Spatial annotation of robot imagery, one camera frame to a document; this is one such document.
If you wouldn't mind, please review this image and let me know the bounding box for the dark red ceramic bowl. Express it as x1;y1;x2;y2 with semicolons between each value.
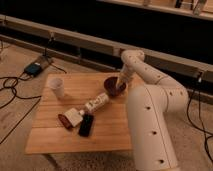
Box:
104;77;126;97

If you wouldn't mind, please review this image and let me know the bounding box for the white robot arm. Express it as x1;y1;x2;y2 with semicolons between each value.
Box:
117;50;188;171

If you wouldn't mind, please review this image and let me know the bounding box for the white labelled bottle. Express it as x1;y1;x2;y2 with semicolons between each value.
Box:
79;93;109;116

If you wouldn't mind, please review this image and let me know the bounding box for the wooden table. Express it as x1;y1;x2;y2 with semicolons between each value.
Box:
25;73;131;154

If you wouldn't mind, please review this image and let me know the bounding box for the black rectangular object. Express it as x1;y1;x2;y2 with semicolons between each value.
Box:
78;114;94;137

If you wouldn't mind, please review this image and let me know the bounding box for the white box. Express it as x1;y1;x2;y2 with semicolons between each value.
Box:
64;108;85;127

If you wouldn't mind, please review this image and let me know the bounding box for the white plastic cup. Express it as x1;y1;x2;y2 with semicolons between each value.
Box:
48;78;65;99

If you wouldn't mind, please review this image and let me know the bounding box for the dark red flat object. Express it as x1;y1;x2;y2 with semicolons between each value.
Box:
58;114;72;130

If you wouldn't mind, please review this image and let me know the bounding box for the blue power adapter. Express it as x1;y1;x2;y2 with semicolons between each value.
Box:
24;63;42;77

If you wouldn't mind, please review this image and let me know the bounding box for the black cable at right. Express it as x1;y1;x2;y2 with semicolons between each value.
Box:
185;78;213;164

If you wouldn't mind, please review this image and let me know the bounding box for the long wooden shelf rail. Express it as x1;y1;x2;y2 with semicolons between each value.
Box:
0;14;213;83

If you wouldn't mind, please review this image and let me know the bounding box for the black floor cable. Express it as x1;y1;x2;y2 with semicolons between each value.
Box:
0;63;68;145

